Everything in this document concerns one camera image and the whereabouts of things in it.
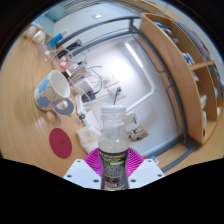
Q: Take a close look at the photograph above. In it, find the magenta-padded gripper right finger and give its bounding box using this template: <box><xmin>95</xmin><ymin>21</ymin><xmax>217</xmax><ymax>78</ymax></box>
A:
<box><xmin>124</xmin><ymin>148</ymin><xmax>166</xmax><ymax>190</ymax></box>

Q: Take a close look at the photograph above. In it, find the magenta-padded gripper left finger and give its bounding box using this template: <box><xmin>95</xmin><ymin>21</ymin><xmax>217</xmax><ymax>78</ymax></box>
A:
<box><xmin>63</xmin><ymin>148</ymin><xmax>101</xmax><ymax>190</ymax></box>

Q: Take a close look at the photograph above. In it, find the clear bottle with dark label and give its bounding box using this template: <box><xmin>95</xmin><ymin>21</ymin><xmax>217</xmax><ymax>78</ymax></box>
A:
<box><xmin>97</xmin><ymin>104</ymin><xmax>130</xmax><ymax>191</ymax></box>

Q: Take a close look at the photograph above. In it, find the flat round red coaster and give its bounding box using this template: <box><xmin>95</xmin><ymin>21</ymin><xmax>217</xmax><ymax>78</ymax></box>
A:
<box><xmin>48</xmin><ymin>127</ymin><xmax>73</xmax><ymax>159</ymax></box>

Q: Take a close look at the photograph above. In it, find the white mug with blue pattern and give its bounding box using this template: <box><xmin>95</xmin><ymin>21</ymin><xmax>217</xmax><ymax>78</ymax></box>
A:
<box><xmin>33</xmin><ymin>69</ymin><xmax>76</xmax><ymax>117</ymax></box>

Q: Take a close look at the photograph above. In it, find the white charger block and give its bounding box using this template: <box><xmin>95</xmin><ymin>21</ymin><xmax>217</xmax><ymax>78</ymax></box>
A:
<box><xmin>79</xmin><ymin>78</ymin><xmax>96</xmax><ymax>93</ymax></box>

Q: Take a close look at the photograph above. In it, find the wooden shelf unit with items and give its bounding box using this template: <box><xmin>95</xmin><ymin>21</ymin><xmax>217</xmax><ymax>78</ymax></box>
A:
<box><xmin>139</xmin><ymin>12</ymin><xmax>224</xmax><ymax>145</ymax></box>

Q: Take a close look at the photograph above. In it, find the white desk lamp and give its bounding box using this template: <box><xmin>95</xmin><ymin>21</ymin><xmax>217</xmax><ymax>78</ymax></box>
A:
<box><xmin>124</xmin><ymin>42</ymin><xmax>158</xmax><ymax>114</ymax></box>

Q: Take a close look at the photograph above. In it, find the teal pillow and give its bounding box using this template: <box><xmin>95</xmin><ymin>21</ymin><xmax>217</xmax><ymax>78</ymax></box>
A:
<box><xmin>44</xmin><ymin>6</ymin><xmax>66</xmax><ymax>23</ymax></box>

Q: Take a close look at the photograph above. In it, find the white wall box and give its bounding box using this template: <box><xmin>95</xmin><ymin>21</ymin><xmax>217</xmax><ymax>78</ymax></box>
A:
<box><xmin>125</xmin><ymin>113</ymin><xmax>138</xmax><ymax>126</ymax></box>

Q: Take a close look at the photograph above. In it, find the white wall socket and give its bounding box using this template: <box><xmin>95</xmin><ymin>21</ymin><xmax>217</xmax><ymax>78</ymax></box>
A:
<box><xmin>108</xmin><ymin>86</ymin><xmax>127</xmax><ymax>101</ymax></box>
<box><xmin>101</xmin><ymin>73</ymin><xmax>118</xmax><ymax>87</ymax></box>

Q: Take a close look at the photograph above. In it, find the grey metal bed frame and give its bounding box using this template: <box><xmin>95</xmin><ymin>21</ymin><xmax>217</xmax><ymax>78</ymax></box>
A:
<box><xmin>54</xmin><ymin>14</ymin><xmax>201</xmax><ymax>164</ymax></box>

